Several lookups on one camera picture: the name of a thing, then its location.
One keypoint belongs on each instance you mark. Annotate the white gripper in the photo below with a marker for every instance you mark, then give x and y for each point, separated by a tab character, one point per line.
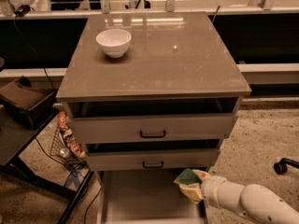
211	189

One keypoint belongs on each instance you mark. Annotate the green yellow sponge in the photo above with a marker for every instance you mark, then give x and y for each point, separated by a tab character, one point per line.
187	177

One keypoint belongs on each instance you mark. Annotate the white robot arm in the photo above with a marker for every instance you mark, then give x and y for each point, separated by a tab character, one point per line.
252	202

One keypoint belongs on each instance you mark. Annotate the grey middle drawer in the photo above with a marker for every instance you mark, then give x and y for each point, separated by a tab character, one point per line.
152	155

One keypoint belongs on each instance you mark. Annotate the grey drawer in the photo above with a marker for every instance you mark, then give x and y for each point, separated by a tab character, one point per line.
146	197
152	155
153	128

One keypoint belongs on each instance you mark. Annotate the grey top drawer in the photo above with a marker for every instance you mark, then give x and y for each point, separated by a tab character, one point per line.
153	128

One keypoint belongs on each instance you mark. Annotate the grey bottom drawer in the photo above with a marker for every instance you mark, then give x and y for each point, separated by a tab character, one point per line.
146	197

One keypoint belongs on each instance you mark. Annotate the grey drawer cabinet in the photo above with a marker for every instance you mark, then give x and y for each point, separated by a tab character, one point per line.
176	64

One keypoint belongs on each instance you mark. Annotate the black chair caster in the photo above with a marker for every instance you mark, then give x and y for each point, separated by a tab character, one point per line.
281	167

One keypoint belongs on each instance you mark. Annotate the snack bag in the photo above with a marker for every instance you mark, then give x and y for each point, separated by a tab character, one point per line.
68	137

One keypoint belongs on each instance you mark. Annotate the metal can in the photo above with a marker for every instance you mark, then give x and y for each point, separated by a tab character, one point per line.
64	152

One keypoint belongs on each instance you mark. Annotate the white ceramic bowl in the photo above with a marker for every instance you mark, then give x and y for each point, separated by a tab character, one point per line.
114	42

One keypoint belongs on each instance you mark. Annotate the black side table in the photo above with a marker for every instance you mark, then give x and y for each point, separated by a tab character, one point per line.
14	139

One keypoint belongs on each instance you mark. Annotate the dark brown box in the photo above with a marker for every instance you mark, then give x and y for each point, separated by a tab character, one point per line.
25	103

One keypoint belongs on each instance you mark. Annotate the black power adapter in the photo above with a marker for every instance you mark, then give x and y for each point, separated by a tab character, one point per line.
22	10

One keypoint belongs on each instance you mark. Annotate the wire basket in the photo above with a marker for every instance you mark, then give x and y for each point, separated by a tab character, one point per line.
57	144

